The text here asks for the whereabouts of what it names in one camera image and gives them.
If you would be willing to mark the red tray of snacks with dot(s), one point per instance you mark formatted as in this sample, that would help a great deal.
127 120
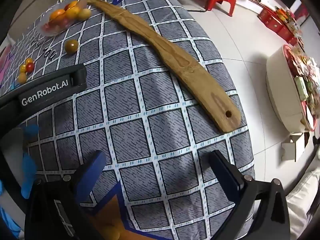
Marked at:
305 80

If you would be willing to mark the red gift box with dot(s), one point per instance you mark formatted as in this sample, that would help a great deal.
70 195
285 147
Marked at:
290 34
271 20

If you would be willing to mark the small red cherry tomato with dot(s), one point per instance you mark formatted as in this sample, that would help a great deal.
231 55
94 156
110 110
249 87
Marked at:
30 67

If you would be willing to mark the pale yellow round fruit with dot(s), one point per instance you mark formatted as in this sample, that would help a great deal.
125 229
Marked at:
84 13

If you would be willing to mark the small orange cherry tomato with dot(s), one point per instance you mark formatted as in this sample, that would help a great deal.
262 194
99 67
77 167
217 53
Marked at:
22 69

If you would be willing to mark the grey checked star blanket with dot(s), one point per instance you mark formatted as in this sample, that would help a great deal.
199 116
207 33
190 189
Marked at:
150 130

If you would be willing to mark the small yellow cherry tomato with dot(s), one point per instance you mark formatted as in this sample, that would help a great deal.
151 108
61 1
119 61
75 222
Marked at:
22 77
29 60

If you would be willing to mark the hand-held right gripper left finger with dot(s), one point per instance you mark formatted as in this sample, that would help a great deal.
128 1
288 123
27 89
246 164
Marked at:
98 162

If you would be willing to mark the brownish round fruit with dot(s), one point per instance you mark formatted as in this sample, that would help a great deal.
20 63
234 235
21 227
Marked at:
71 46

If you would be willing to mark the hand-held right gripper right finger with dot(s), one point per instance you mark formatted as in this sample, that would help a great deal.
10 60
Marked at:
225 172

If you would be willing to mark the cardboard piece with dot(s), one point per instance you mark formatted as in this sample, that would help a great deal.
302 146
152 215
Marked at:
292 147

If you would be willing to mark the orange citrus fruit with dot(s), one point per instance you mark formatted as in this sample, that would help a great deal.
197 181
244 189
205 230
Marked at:
58 14
72 4
73 13

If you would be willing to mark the round white table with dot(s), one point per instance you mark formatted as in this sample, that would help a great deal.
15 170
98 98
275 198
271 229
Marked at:
280 90

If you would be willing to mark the white cushion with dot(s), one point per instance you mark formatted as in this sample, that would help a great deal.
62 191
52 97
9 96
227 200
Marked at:
305 205

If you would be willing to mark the person's left hand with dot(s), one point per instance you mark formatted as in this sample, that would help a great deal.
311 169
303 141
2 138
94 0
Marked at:
28 175

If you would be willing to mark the clear plastic fruit container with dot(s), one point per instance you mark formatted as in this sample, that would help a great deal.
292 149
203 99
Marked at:
45 30

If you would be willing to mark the long wooden paddle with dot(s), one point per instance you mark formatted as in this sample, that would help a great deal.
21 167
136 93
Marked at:
175 55

